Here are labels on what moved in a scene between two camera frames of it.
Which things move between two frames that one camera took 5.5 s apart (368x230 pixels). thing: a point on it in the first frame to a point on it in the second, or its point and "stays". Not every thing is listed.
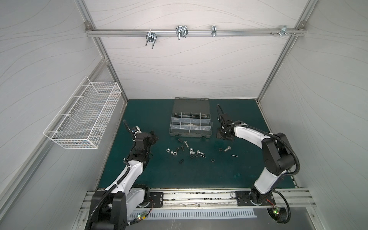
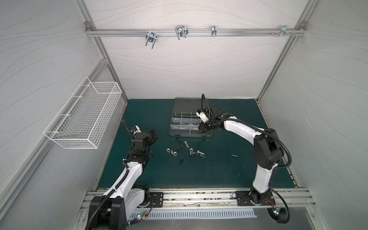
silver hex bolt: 185,142 stays
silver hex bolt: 200,152 stays
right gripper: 223,123 to 205,125
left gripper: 151,140 stays
